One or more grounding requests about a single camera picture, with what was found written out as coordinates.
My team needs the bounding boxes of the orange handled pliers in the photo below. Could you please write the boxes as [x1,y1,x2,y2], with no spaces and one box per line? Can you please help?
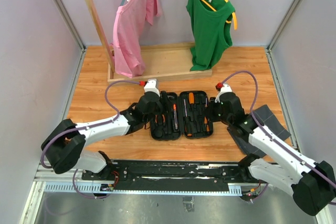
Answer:
[155,114,166,127]

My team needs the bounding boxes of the black plastic tool case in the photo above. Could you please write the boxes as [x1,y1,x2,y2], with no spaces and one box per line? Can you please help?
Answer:
[150,91,214,141]

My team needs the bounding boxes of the small orange screwdriver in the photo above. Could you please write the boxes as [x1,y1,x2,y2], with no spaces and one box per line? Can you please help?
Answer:
[188,92,196,111]

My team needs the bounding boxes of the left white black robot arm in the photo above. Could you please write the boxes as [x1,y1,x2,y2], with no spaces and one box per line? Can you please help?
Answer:
[41,91,163,180]

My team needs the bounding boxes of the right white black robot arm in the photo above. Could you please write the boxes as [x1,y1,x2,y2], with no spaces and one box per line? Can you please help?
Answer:
[206,92,335,216]

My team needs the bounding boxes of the grey folded cloth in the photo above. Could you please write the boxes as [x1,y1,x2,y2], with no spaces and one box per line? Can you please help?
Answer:
[227,104,292,155]

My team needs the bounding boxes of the wooden clothes rack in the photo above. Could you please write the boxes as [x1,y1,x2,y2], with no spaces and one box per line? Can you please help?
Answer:
[85,0,212,83]

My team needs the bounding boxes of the green tank top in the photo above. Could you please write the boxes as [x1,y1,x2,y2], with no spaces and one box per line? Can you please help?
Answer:
[186,0,235,71]

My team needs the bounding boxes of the pink t-shirt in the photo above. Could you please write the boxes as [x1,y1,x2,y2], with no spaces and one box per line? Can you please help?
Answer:
[113,0,162,78]

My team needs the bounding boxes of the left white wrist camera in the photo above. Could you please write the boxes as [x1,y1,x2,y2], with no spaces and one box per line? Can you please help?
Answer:
[140,79,160,96]

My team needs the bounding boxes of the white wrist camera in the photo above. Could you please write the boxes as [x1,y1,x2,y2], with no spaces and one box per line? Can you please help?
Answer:
[215,82,232,103]
[140,79,160,96]

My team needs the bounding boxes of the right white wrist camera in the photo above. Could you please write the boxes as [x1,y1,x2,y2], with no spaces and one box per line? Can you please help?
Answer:
[215,82,232,103]

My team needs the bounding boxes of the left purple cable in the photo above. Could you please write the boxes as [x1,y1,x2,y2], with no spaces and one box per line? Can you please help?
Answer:
[41,80,144,200]

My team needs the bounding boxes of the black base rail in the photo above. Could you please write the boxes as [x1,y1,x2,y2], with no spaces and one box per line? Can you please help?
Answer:
[81,159,259,193]

